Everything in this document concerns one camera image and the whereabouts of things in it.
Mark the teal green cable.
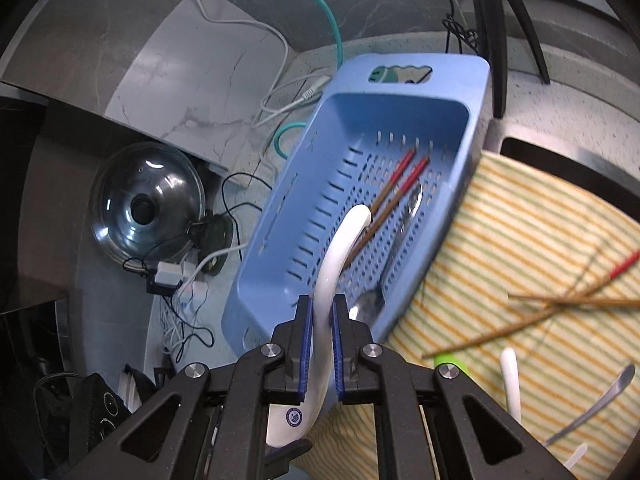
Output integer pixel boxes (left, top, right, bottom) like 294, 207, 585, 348
252, 0, 346, 164

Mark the blue plastic perforated basket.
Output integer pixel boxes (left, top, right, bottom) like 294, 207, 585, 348
221, 53, 489, 354

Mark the white charger adapter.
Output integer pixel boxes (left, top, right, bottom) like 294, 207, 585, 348
153, 261, 183, 287

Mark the white ceramic soup spoon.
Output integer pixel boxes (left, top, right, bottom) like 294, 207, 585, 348
266, 204, 372, 448

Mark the stainless steel spoon in basket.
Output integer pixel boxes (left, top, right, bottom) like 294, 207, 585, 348
349, 183, 423, 326

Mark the white plastic utensil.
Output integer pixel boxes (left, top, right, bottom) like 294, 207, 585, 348
564, 442, 589, 470

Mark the thin black cable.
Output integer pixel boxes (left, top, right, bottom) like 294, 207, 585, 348
121, 171, 274, 366

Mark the striped yellow green mat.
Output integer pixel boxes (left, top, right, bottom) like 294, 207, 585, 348
292, 152, 640, 480

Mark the red-tipped wooden chopstick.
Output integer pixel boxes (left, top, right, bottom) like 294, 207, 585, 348
345, 155, 431, 268
370, 148, 416, 217

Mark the black tripod stand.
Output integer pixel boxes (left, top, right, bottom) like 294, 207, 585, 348
473, 0, 550, 119

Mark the stainless steel spoon on mat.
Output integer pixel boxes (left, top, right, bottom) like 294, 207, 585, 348
544, 363, 636, 446

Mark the white power cable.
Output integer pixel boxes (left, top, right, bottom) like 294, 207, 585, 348
74, 0, 334, 129

